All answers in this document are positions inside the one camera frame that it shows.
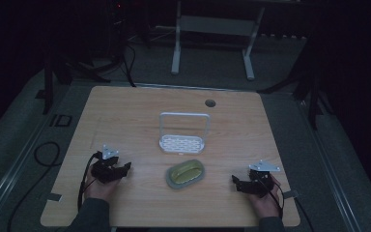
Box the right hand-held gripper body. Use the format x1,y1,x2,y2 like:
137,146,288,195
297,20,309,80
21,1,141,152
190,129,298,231
238,159,281,198

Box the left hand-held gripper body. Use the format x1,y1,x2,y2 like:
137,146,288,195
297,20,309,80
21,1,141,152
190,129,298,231
91,144,126,185

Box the white drain rack with handle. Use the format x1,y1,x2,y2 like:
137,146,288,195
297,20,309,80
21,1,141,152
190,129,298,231
158,111,212,156

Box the person's left hand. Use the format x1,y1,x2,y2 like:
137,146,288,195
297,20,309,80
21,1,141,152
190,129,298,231
83,163,123,204

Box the person's right hand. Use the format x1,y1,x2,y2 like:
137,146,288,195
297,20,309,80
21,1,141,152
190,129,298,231
246,174,282,219

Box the black tripod stand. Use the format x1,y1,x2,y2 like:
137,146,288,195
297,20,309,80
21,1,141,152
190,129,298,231
42,0,137,116
257,32,336,131

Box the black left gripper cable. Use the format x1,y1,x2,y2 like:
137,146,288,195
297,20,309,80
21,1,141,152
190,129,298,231
77,152,103,212

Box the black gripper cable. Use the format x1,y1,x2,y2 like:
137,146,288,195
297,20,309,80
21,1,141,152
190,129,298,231
77,152,103,212
260,176,285,219

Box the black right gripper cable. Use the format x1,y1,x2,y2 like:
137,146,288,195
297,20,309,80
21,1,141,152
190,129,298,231
260,176,285,219

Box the black floor cable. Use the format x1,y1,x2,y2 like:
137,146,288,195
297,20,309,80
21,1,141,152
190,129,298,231
7,140,62,232

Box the white metal table frame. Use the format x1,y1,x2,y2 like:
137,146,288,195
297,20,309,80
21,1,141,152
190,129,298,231
170,0,303,81

